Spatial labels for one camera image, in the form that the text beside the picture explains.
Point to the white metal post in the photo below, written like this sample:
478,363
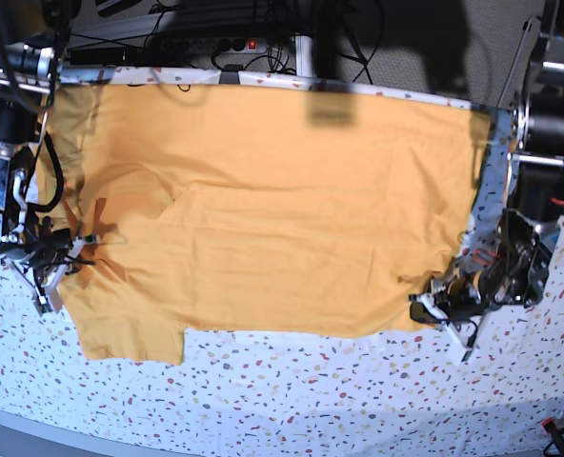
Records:
303,56

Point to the white power strip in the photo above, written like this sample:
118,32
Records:
225,45

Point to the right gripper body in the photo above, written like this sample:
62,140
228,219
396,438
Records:
44,260

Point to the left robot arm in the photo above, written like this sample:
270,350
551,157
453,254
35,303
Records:
517,272

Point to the red black corner clamp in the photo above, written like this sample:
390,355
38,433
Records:
556,435

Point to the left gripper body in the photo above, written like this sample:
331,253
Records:
454,300

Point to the yellow T-shirt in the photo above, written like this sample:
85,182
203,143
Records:
240,208

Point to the black table clamp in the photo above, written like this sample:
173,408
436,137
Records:
230,74

